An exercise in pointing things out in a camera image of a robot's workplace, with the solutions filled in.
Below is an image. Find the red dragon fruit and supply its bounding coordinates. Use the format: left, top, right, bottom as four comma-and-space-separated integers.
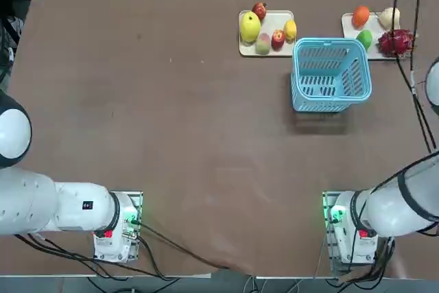
377, 28, 419, 57

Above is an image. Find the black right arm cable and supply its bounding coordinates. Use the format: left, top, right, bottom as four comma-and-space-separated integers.
410, 0, 438, 150
393, 0, 432, 153

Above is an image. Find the white tray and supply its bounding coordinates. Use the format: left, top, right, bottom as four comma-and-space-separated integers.
239, 10, 296, 57
341, 11, 412, 61

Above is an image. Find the black cable across table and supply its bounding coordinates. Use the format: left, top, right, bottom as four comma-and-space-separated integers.
135, 219, 237, 270

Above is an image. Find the pink green peach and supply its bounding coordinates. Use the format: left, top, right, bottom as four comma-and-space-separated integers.
255, 33, 270, 56

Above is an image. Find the green apple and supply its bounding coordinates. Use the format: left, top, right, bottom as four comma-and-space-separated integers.
355, 29, 373, 50

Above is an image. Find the red pomegranate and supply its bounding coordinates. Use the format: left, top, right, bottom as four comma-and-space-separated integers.
252, 1, 268, 21

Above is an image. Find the large yellow pear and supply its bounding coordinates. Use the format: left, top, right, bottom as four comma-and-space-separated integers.
239, 11, 261, 43

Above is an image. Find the cream white fruit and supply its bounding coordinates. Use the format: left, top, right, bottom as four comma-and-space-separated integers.
377, 7, 401, 30

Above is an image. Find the light blue plastic basket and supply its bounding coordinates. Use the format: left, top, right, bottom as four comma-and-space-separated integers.
290, 37, 373, 113

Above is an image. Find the yellow lemon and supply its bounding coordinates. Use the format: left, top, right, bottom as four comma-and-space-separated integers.
283, 19, 298, 42

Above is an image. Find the red apple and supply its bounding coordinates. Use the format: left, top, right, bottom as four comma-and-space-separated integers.
271, 29, 286, 51

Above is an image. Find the orange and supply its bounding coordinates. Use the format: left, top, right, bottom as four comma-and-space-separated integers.
352, 5, 370, 29

